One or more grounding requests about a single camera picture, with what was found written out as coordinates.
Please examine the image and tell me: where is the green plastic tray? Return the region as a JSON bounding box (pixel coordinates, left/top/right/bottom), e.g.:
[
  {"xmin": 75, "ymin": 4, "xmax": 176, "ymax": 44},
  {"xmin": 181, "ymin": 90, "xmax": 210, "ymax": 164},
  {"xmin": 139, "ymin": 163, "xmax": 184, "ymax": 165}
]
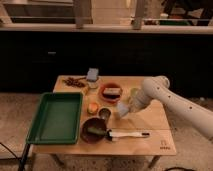
[{"xmin": 26, "ymin": 92, "xmax": 83, "ymax": 145}]

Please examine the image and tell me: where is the black cable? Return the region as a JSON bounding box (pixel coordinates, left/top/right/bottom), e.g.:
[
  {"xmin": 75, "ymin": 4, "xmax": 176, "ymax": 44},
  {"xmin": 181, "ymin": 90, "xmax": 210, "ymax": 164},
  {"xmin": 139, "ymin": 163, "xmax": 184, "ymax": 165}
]
[{"xmin": 0, "ymin": 142, "xmax": 32, "ymax": 171}]

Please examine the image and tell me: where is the wooden table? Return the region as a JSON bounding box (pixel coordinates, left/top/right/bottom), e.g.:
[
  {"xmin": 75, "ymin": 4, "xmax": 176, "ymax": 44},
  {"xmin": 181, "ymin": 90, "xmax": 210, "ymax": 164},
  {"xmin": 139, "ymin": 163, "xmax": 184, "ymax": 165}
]
[{"xmin": 31, "ymin": 75, "xmax": 178, "ymax": 169}]

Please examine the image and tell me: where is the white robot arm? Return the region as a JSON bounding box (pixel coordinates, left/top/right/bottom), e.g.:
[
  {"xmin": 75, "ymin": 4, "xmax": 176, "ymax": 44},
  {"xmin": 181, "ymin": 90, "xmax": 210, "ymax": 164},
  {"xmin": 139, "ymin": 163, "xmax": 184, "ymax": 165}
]
[{"xmin": 130, "ymin": 76, "xmax": 213, "ymax": 141}]

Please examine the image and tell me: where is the small metal cup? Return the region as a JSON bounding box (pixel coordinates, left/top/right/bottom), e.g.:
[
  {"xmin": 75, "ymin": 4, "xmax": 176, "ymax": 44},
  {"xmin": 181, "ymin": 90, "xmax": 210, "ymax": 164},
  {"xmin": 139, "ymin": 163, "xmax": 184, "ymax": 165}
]
[{"xmin": 99, "ymin": 108, "xmax": 111, "ymax": 120}]

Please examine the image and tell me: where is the blue sponge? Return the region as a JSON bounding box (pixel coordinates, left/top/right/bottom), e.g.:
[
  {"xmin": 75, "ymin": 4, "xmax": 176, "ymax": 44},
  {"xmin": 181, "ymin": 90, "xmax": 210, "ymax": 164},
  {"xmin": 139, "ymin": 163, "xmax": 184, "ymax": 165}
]
[{"xmin": 86, "ymin": 68, "xmax": 99, "ymax": 82}]

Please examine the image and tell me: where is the green cucumber piece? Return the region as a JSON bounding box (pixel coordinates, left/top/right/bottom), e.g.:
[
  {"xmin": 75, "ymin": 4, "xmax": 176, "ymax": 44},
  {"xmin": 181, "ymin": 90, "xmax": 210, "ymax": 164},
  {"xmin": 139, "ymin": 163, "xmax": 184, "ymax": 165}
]
[{"xmin": 87, "ymin": 127, "xmax": 106, "ymax": 135}]

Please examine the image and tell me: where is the dark sandwich on plate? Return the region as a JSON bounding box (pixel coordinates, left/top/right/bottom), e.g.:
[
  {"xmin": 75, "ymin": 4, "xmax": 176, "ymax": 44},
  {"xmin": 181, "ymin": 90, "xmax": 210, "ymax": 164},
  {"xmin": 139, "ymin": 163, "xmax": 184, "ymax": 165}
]
[{"xmin": 103, "ymin": 88, "xmax": 121, "ymax": 99}]

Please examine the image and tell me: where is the white handled brush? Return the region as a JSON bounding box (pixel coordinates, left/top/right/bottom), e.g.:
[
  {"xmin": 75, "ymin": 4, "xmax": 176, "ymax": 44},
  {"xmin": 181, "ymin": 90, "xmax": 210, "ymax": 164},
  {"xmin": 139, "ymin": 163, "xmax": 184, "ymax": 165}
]
[{"xmin": 107, "ymin": 130, "xmax": 150, "ymax": 140}]

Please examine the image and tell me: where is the translucent green cup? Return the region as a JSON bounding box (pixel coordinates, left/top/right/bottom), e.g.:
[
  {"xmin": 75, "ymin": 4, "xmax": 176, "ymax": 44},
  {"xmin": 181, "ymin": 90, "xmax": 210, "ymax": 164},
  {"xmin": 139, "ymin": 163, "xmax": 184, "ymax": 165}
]
[{"xmin": 129, "ymin": 88, "xmax": 139, "ymax": 99}]

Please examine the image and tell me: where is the small glass jar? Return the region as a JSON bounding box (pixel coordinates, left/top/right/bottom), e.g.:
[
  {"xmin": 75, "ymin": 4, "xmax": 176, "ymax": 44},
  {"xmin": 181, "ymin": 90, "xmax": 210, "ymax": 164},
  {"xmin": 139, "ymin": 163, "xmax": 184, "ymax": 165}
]
[{"xmin": 88, "ymin": 81, "xmax": 98, "ymax": 89}]

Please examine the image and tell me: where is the dark brown bowl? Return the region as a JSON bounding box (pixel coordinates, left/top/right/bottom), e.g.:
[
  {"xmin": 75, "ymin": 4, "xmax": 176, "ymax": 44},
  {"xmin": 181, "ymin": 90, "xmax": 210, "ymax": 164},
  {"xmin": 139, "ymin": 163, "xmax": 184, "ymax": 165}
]
[{"xmin": 80, "ymin": 118, "xmax": 107, "ymax": 144}]

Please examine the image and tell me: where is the light blue towel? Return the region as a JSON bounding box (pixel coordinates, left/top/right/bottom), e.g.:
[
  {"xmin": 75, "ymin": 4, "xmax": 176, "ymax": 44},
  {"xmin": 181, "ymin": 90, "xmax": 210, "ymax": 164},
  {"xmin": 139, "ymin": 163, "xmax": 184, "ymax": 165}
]
[{"xmin": 116, "ymin": 102, "xmax": 130, "ymax": 118}]

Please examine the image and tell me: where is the orange yellow fruit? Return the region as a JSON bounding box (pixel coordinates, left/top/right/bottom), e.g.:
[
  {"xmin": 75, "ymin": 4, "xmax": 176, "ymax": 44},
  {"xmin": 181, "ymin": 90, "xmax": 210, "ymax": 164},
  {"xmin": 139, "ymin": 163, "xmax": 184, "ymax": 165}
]
[{"xmin": 87, "ymin": 102, "xmax": 99, "ymax": 115}]

